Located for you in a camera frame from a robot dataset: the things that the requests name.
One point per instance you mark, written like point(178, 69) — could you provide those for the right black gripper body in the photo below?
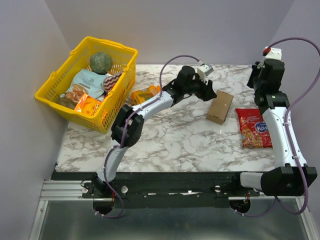
point(252, 78)

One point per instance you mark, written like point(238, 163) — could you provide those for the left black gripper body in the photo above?
point(197, 86)

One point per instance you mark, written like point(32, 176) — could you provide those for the brown cardboard express box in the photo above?
point(220, 107)

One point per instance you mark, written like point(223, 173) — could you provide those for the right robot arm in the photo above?
point(291, 175)

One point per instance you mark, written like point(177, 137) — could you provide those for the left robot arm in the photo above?
point(128, 125)

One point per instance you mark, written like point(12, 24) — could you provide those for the orange mango candy bag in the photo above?
point(140, 96)

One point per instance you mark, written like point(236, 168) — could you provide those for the red candy bag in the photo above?
point(253, 129)

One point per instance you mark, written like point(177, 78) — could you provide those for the yellow plastic basket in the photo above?
point(124, 59)

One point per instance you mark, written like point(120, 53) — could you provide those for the striped wavy pouch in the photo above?
point(110, 81)

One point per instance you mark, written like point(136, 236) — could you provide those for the green round melon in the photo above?
point(101, 63)

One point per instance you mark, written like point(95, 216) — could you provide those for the orange cheese snack pack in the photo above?
point(87, 105)

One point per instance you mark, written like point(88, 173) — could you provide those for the light blue snack bag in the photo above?
point(84, 82)

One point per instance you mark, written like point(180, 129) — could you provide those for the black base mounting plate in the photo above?
point(162, 189)

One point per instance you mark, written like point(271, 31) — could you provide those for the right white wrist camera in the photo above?
point(271, 53)

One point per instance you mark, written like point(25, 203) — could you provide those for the aluminium rail frame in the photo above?
point(63, 214)

